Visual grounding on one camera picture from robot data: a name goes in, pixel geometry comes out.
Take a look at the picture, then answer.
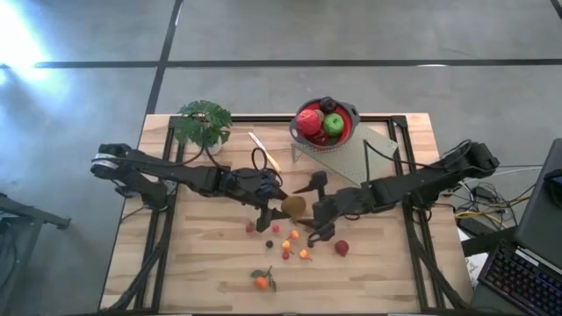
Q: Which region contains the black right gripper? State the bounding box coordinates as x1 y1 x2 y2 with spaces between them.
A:
292 170 371 248

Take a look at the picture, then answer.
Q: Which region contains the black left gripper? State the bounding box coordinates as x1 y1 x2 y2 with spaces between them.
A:
218 166 292 233

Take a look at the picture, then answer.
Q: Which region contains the brown kiwi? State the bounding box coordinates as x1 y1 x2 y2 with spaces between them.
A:
280 195 308 219

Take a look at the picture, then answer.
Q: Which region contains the maroon plum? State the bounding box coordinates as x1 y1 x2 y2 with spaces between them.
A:
309 130 330 147

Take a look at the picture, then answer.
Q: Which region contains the red colander with grey rim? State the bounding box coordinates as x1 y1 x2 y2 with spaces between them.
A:
288 96 362 153

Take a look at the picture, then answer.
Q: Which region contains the green apple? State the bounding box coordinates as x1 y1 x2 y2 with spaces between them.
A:
323 112 346 138

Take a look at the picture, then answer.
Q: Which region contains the large red apple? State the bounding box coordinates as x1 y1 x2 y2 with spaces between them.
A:
295 108 323 137

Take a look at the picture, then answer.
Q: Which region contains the green perforated metal shelf riser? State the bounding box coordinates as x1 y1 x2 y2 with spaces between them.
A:
290 124 400 188

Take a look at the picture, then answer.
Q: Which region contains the orange tangerine with leaves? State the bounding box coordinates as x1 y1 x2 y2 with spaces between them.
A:
249 265 278 293

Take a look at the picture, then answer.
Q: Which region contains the green plant in white pot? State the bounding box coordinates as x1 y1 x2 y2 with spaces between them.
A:
173 99 234 155

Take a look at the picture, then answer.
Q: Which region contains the black power brick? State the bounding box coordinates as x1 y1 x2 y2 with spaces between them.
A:
458 217 486 237

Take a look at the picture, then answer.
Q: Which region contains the white paper sheet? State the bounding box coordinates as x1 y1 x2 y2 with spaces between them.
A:
456 227 484 289

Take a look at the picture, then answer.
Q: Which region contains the grey laptop with lit keyboard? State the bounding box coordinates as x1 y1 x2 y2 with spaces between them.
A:
469 138 562 316

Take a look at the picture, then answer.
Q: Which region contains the black metal stand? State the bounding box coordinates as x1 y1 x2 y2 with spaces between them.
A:
0 192 71 316

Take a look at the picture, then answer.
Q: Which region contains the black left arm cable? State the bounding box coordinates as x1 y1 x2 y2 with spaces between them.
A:
175 144 285 188

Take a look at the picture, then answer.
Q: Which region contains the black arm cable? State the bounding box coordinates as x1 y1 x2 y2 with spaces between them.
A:
362 139 473 185
175 144 285 188

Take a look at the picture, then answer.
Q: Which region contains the knife with cream handle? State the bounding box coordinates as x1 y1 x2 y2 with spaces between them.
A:
248 131 283 174

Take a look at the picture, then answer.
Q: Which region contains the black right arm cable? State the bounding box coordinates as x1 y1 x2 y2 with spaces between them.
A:
362 139 473 185

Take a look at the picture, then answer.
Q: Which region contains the black aluminium table frame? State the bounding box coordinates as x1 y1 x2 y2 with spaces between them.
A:
99 114 473 315

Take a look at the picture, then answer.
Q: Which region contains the yellow cable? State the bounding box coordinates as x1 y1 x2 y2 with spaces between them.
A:
454 195 532 220

